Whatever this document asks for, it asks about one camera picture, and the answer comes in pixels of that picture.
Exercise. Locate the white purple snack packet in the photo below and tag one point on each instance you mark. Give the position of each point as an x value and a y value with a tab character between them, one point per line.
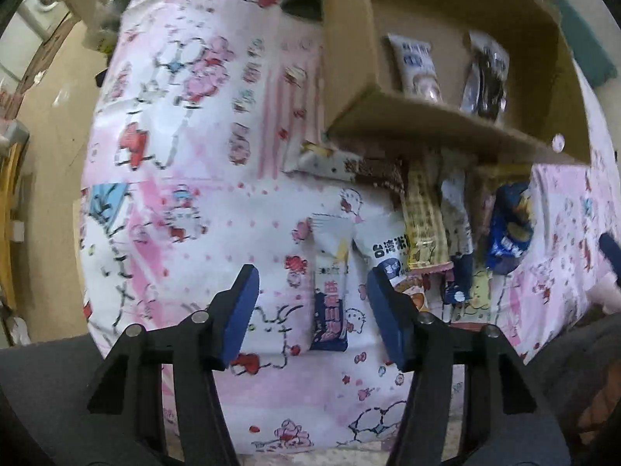
417	68

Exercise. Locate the brown patterned snack packet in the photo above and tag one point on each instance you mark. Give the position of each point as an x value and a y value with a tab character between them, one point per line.
376	172

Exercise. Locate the white navy snack packet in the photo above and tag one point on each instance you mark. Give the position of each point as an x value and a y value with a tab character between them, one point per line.
456	204

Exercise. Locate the pale yellow cartoon snack packet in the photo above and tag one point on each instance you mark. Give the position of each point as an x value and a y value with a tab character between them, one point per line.
478	298

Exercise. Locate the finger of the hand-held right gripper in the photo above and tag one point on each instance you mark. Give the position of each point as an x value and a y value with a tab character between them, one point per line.
610	252

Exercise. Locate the person's right hand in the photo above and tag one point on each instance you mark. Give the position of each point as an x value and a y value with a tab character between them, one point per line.
606	293

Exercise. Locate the white blue-bottomed snack packet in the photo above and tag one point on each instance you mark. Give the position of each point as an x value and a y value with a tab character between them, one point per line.
332	310

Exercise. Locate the cardboard box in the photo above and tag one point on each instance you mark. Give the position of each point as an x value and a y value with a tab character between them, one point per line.
349	58

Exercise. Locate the dark brown snack packet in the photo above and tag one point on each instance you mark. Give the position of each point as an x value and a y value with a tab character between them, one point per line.
487	82

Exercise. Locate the person's right leg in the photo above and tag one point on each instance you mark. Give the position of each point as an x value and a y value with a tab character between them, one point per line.
572	364

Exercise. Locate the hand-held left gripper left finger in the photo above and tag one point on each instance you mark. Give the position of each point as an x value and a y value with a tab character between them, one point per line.
240	310

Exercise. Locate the blue yellow chips bag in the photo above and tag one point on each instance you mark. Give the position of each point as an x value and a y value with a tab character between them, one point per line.
507	238

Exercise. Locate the white red-printed snack packet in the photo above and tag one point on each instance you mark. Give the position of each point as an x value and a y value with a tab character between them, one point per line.
388	252

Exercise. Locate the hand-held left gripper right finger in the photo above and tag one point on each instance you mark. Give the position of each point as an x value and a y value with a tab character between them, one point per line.
388	315

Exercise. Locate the yellow frame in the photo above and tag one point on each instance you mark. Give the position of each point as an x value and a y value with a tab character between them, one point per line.
12	213

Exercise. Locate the clear plastic bag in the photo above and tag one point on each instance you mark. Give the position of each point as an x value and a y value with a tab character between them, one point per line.
102	5

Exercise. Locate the yellow checked snack packet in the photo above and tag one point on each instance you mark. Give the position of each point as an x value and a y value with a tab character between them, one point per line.
424	218

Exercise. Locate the white yellow snack packet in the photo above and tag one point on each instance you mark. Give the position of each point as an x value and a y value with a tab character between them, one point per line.
315	160

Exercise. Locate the teal pillow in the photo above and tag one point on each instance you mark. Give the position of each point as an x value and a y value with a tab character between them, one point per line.
584	39

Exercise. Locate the pink printed bed sheet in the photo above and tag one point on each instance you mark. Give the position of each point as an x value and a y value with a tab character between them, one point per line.
194	155

